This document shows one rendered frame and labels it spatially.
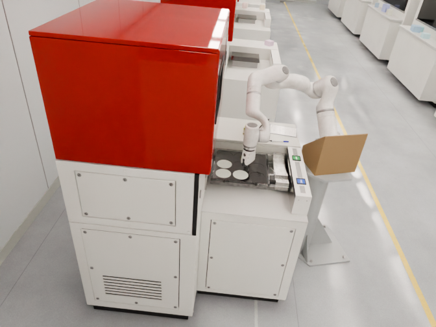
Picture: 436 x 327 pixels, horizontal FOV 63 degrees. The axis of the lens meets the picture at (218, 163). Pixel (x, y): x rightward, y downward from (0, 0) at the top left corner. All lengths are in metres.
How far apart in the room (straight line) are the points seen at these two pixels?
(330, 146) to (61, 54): 1.68
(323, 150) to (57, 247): 2.16
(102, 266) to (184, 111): 1.16
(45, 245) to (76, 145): 1.56
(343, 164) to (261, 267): 0.90
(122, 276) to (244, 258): 0.76
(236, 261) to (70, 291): 1.21
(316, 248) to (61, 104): 2.31
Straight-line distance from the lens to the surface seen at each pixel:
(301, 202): 2.12
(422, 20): 7.80
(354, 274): 3.12
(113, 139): 1.68
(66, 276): 2.94
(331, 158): 2.51
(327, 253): 3.17
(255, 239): 2.21
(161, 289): 2.33
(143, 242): 2.05
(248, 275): 2.46
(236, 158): 2.42
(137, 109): 1.57
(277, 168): 2.42
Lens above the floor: 2.20
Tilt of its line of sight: 34 degrees down
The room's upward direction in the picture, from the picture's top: 5 degrees clockwise
